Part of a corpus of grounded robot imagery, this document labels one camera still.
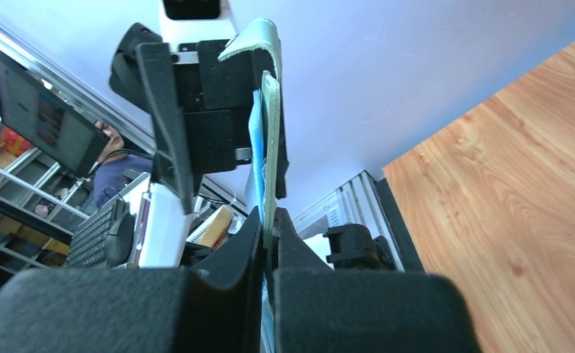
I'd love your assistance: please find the green leather card holder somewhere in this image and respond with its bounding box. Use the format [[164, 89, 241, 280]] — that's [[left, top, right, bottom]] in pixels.
[[218, 18, 282, 249]]

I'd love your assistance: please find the seated person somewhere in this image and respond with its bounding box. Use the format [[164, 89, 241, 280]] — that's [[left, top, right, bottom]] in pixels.
[[93, 121, 153, 208]]

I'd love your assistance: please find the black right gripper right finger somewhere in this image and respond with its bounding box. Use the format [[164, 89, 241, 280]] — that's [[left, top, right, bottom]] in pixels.
[[271, 208, 481, 352]]

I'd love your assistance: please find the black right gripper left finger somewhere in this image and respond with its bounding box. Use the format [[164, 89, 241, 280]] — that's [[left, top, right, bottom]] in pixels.
[[0, 210, 263, 352]]

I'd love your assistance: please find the black keyboard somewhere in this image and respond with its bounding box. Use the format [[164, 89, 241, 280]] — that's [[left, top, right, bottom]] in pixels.
[[65, 199, 124, 268]]

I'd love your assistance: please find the computer monitor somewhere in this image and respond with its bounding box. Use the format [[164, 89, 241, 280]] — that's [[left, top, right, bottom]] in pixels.
[[0, 51, 109, 177]]

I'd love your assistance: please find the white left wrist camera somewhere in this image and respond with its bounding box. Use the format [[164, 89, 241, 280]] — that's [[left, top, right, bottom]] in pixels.
[[158, 0, 237, 53]]

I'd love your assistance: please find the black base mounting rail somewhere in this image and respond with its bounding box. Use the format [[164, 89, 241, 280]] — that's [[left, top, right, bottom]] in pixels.
[[293, 171, 425, 272]]

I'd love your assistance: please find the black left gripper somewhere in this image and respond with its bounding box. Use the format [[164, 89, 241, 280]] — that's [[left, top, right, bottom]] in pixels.
[[135, 40, 289, 215]]

